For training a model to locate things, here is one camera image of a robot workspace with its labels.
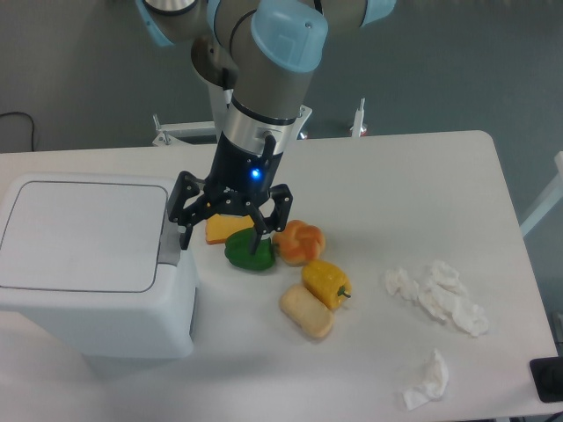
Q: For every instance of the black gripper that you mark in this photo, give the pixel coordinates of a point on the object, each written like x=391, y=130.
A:
x=239, y=183

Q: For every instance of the white trash can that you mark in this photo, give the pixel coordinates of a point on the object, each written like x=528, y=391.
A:
x=94, y=260

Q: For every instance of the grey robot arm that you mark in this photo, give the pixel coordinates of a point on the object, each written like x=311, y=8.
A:
x=262, y=55

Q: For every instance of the toy toast slice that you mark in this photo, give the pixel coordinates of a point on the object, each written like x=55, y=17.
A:
x=220, y=227

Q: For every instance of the green toy bell pepper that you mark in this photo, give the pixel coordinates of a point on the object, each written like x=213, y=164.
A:
x=237, y=251

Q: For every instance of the orange toy knotted bun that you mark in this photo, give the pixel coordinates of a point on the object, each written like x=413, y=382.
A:
x=299, y=243

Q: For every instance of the yellow toy bell pepper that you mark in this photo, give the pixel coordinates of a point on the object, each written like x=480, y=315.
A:
x=327, y=282

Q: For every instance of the beige toy bread loaf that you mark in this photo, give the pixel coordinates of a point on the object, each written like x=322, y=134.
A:
x=306, y=311

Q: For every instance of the small crumpled white tissue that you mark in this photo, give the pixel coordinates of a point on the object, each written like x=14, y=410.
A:
x=398, y=281

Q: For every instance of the large crumpled white tissue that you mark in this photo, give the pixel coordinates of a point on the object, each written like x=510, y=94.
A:
x=445, y=298

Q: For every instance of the lower crumpled white tissue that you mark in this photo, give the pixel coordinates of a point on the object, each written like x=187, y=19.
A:
x=433, y=385

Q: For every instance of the black device at edge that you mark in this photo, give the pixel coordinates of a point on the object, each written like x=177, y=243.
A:
x=547, y=377

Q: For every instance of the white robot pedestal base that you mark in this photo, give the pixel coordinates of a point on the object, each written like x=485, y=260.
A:
x=192, y=132

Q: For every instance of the white frame at right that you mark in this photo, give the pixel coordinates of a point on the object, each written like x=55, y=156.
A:
x=550, y=196

